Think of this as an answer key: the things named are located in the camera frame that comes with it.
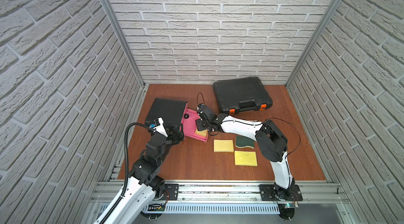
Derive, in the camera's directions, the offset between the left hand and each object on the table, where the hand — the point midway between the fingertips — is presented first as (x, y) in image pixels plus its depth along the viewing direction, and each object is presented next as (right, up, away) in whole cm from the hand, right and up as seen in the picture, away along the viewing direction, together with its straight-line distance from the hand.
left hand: (179, 124), depth 75 cm
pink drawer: (+2, +2, +9) cm, 9 cm away
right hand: (+10, -2, +18) cm, 21 cm away
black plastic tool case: (+42, +16, +33) cm, 56 cm away
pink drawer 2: (+3, -3, +16) cm, 17 cm away
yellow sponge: (+35, -20, +8) cm, 41 cm away
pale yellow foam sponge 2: (+23, -14, +13) cm, 30 cm away
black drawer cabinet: (-6, +6, +8) cm, 11 cm away
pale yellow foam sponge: (+11, -7, +13) cm, 18 cm away
